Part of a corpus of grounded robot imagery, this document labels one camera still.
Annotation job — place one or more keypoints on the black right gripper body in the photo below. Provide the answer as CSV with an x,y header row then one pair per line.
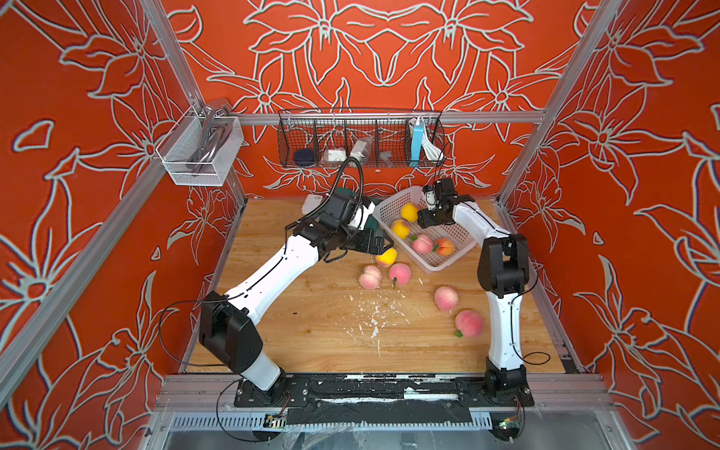
x,y
430,216

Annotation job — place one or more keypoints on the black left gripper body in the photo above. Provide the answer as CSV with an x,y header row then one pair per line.
x,y
328,244

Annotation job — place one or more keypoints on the yellow peach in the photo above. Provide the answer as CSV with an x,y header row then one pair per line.
x,y
401,228
409,212
387,259

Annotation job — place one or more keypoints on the red orange peach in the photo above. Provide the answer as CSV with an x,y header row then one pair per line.
x,y
444,247

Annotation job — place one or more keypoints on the pink peach with leaf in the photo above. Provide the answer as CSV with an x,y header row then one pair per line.
x,y
422,244

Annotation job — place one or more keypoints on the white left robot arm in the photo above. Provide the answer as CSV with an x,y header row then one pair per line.
x,y
228,322

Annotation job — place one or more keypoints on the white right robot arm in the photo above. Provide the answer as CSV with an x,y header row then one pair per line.
x,y
503,272

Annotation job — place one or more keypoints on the white packet in basket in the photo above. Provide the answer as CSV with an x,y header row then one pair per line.
x,y
334,156

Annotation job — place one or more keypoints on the clear bag in basket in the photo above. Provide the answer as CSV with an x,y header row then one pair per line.
x,y
362,150

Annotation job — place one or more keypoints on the small white box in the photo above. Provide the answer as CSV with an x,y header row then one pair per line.
x,y
311,202

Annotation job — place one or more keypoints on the green plastic tool case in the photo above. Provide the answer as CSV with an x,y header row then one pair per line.
x,y
349,211

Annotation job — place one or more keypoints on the light blue box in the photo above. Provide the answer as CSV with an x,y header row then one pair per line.
x,y
418,133

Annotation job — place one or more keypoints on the dark round object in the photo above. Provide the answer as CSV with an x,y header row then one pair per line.
x,y
304,157

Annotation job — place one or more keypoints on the pink red peach front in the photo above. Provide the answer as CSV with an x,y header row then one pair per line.
x,y
469,323

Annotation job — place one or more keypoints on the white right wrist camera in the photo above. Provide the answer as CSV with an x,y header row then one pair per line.
x,y
430,197

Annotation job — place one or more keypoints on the black wire wall basket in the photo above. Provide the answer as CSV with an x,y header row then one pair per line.
x,y
378,138

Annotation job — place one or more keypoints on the clear plastic wall bin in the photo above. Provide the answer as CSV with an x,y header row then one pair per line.
x,y
201,151

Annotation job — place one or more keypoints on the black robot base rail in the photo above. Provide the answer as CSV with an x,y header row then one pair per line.
x,y
387,400

